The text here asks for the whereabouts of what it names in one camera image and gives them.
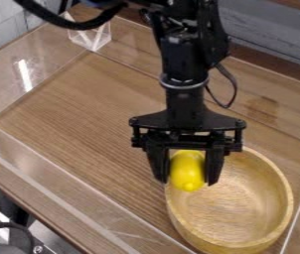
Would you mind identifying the clear acrylic tray wall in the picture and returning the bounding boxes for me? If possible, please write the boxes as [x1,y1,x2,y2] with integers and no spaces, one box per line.
[0,18,300,254]

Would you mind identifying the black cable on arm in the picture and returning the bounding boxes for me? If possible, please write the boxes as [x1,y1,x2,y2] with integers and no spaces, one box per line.
[12,0,130,32]

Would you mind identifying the brown wooden bowl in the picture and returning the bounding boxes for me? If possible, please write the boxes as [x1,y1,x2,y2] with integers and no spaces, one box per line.
[165,148,293,254]

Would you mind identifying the clear acrylic corner bracket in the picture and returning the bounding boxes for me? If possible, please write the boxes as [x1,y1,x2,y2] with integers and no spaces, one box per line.
[68,23,111,52]

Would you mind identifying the black metal bracket with screw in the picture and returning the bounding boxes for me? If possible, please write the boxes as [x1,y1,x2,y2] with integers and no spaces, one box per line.
[27,233,58,254]

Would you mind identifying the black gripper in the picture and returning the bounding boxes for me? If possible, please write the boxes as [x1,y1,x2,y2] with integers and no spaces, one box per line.
[129,74,246,186]

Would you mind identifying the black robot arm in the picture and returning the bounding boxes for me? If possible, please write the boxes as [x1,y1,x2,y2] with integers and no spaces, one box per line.
[79,0,246,185]

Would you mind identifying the yellow lemon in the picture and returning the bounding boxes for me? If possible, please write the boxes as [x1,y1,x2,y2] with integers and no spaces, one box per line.
[170,150,205,191]

